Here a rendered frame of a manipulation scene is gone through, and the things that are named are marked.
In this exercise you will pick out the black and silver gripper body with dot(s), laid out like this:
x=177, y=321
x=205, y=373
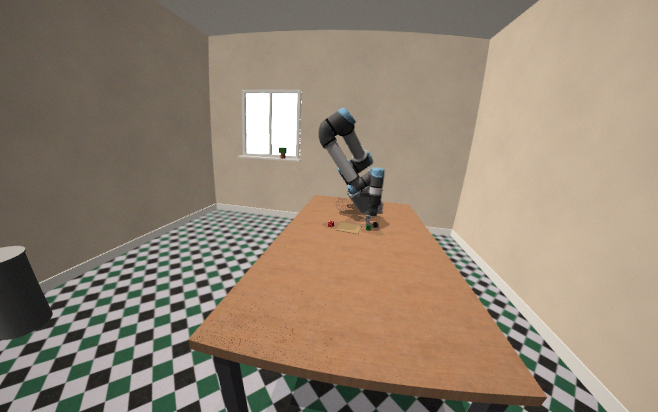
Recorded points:
x=374, y=199

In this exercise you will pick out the tan square mat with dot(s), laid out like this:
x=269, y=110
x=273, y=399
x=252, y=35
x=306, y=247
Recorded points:
x=350, y=228

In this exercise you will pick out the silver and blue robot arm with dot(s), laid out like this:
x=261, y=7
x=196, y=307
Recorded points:
x=342, y=123

